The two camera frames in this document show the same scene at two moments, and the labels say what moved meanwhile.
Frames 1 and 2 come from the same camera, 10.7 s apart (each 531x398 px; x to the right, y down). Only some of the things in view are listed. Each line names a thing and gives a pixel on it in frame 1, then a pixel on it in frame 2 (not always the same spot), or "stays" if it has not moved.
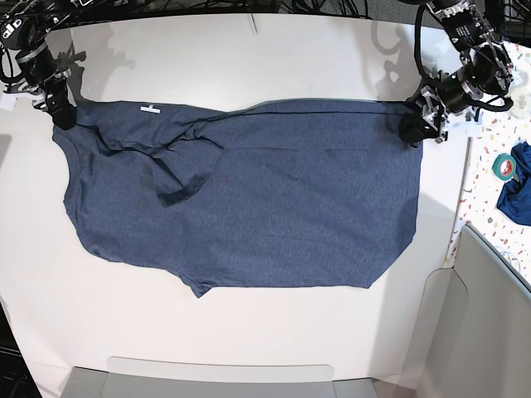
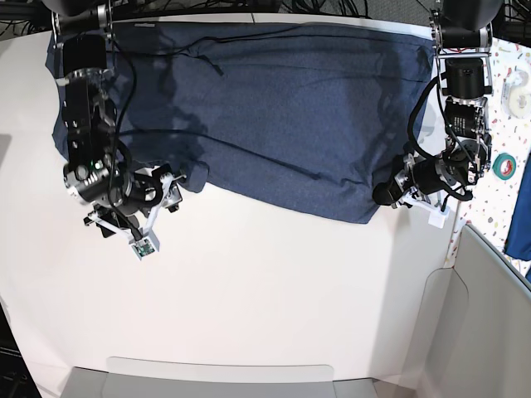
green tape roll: x=504 y=167 stays
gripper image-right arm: x=425 y=116 -> x=404 y=188
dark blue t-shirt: x=326 y=191 -> x=318 y=119
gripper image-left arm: x=56 y=100 -> x=149 y=189
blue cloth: x=514 y=197 -> x=518 y=246
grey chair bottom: x=133 y=377 stays
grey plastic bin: x=474 y=336 stays
